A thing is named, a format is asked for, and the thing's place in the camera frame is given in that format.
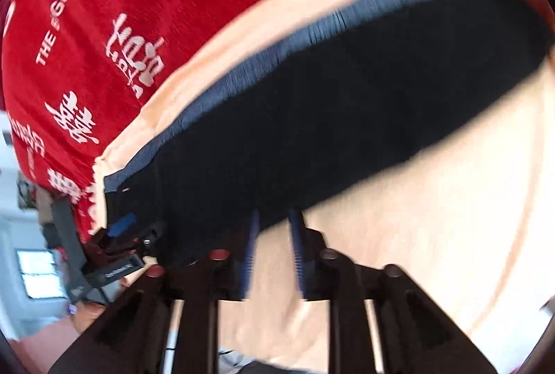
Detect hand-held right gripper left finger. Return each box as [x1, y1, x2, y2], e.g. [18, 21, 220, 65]
[48, 209, 262, 374]

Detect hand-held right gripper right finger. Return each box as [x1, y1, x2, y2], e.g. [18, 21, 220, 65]
[288, 207, 499, 374]

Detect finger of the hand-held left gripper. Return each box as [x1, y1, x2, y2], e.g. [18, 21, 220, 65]
[90, 214, 140, 250]
[113, 221, 168, 258]

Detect dark navy pants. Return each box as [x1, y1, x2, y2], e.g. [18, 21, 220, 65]
[103, 0, 552, 267]

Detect bright window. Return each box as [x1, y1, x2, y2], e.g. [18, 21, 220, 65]
[16, 249, 63, 300]

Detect peach bed sheet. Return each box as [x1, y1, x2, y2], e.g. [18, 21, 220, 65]
[92, 0, 555, 374]

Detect red printed blanket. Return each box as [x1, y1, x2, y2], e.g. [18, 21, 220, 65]
[0, 0, 555, 236]

